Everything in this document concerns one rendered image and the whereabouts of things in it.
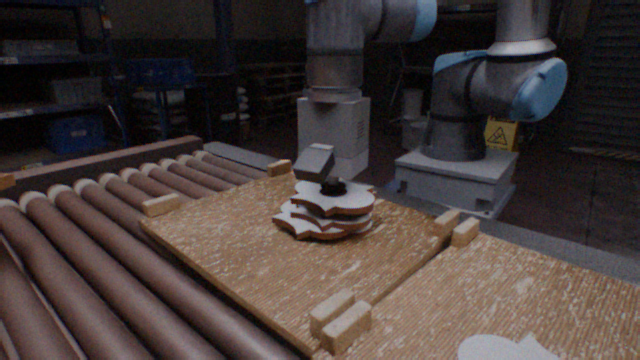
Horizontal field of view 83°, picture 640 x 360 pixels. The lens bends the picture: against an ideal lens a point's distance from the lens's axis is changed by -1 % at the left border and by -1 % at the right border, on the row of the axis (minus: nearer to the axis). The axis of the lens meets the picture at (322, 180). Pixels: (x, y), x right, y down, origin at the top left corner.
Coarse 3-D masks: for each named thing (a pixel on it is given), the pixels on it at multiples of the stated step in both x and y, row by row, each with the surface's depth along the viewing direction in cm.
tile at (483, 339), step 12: (480, 336) 35; (492, 336) 35; (528, 336) 35; (468, 348) 34; (480, 348) 34; (492, 348) 34; (504, 348) 34; (516, 348) 34; (528, 348) 34; (540, 348) 34
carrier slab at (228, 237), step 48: (240, 192) 72; (288, 192) 72; (192, 240) 54; (240, 240) 54; (288, 240) 54; (336, 240) 54; (384, 240) 54; (432, 240) 54; (240, 288) 44; (288, 288) 44; (336, 288) 44; (384, 288) 44; (288, 336) 38
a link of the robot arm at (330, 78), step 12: (312, 60) 47; (324, 60) 46; (336, 60) 45; (348, 60) 46; (360, 60) 47; (312, 72) 47; (324, 72) 46; (336, 72) 46; (348, 72) 46; (360, 72) 48; (312, 84) 48; (324, 84) 47; (336, 84) 46; (348, 84) 47; (360, 84) 48
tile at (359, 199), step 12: (300, 192) 55; (312, 192) 55; (348, 192) 55; (360, 192) 55; (372, 192) 58; (300, 204) 54; (312, 204) 52; (324, 204) 51; (336, 204) 51; (348, 204) 51; (360, 204) 51; (372, 204) 52; (324, 216) 50
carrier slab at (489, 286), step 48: (480, 240) 54; (432, 288) 44; (480, 288) 44; (528, 288) 44; (576, 288) 44; (624, 288) 44; (384, 336) 37; (432, 336) 37; (576, 336) 36; (624, 336) 36
